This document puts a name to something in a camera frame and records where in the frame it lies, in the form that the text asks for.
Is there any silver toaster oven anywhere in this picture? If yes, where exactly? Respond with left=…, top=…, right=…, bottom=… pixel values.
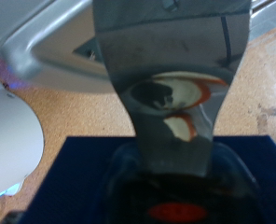
left=0, top=0, right=114, bottom=94

